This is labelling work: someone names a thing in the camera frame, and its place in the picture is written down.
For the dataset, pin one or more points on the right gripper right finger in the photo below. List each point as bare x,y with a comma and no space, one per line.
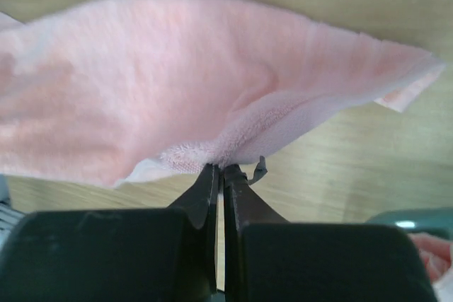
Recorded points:
269,258

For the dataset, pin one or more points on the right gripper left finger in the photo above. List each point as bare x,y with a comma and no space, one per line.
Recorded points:
153,254

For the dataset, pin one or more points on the plain pink towel pile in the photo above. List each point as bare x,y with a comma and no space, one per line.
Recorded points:
115,91

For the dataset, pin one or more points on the pink rabbit pattern towel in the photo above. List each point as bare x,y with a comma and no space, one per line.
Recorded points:
436,255

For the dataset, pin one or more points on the clear teal plastic bin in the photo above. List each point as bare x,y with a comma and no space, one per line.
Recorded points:
436,222

